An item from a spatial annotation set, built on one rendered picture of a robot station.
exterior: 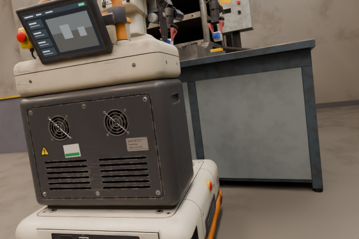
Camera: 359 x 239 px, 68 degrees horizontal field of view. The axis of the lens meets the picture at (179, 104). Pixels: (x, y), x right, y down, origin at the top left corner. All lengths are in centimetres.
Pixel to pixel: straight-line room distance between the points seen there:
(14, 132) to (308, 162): 382
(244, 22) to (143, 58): 176
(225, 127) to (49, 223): 102
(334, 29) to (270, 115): 341
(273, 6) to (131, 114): 413
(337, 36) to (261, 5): 125
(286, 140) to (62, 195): 112
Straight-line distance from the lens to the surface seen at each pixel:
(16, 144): 446
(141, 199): 88
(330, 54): 477
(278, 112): 153
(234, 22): 248
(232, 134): 159
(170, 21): 172
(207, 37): 239
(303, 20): 475
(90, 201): 97
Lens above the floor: 66
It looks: 4 degrees down
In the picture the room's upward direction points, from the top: 7 degrees counter-clockwise
